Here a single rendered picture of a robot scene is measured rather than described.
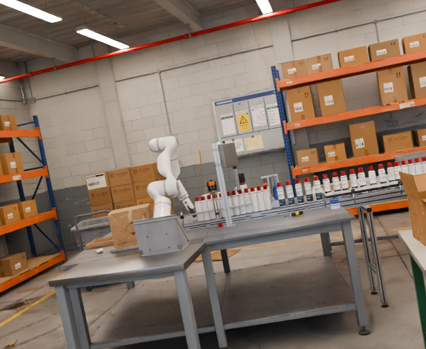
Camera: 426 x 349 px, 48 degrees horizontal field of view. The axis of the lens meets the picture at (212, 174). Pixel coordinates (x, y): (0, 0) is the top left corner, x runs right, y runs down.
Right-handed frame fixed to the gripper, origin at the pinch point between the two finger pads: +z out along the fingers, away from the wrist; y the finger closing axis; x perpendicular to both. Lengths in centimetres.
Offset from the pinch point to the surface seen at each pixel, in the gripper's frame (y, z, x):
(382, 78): 338, -8, -284
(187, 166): 464, -45, 48
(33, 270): 293, -25, 303
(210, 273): -62, 36, 0
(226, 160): -17, -25, -46
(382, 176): -3, 48, -147
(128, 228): -45, -19, 40
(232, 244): -61, 26, -23
